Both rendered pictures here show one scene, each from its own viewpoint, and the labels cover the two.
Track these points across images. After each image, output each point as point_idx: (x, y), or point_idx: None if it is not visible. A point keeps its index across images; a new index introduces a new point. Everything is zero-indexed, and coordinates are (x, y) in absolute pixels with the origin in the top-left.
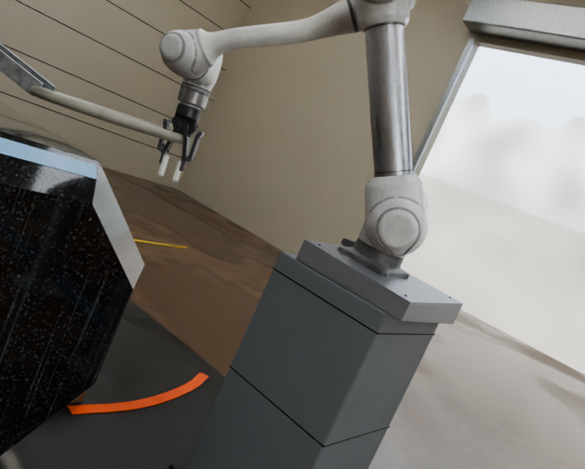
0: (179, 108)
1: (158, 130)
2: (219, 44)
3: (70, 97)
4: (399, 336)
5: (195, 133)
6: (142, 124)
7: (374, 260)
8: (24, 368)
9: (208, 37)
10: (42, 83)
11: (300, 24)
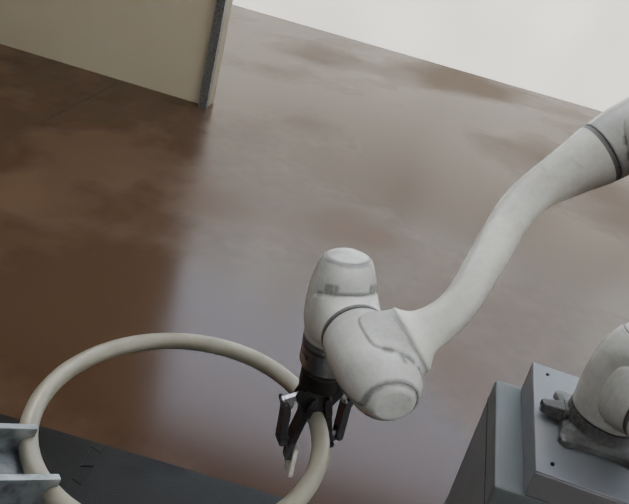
0: (317, 387)
1: (326, 465)
2: (447, 340)
3: (41, 403)
4: None
5: (345, 402)
6: (315, 485)
7: (620, 448)
8: None
9: (430, 340)
10: (60, 478)
11: (531, 210)
